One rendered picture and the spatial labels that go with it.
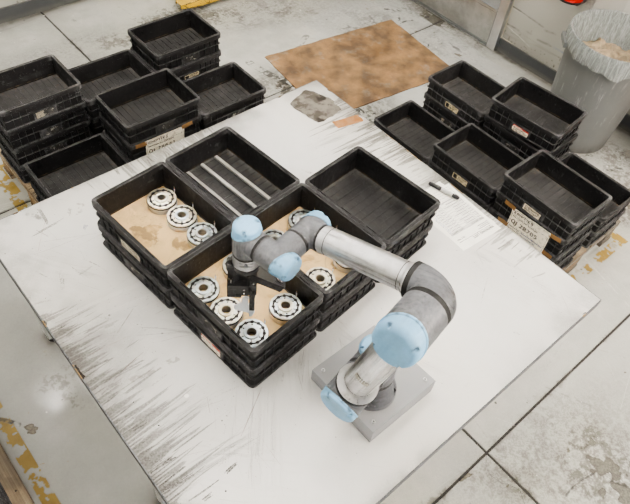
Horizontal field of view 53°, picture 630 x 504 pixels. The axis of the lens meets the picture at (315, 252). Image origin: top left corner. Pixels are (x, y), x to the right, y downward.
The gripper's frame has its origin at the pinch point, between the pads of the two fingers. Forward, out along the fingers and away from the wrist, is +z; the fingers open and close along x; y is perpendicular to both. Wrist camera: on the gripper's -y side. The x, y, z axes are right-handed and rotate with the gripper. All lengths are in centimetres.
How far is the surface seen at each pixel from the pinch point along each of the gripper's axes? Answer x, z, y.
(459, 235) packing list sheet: -54, 26, -77
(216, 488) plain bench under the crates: 44, 26, 8
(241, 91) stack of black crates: -180, 58, 14
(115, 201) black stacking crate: -47, 8, 49
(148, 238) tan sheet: -35, 13, 37
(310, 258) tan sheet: -29.1, 13.1, -18.1
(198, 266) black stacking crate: -20.7, 9.3, 18.3
